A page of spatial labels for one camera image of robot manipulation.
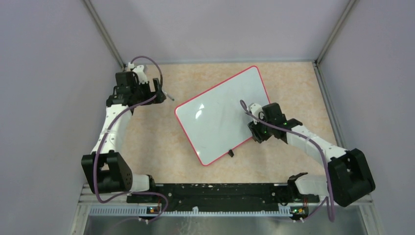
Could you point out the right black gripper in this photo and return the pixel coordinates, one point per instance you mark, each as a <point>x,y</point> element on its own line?
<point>257,135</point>

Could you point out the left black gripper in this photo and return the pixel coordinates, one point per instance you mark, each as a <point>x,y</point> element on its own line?
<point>160,96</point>

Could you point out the green capped whiteboard marker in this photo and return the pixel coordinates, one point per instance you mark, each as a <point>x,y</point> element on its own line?
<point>170,97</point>

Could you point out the white board with red frame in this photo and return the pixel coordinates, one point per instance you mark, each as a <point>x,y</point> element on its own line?
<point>214,121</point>

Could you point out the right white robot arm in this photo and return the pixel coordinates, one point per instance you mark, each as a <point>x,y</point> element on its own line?
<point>347,175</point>

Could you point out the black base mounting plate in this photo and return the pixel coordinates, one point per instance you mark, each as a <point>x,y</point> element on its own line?
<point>244,197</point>

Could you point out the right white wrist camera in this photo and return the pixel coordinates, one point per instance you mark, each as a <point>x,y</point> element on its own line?
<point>256,110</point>

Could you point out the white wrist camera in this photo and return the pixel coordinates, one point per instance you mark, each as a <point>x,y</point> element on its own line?
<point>140,71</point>
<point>256,110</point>

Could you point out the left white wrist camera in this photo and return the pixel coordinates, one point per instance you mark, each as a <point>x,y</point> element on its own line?
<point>140,71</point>

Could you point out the white cable duct rail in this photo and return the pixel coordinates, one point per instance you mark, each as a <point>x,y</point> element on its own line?
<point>144,211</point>

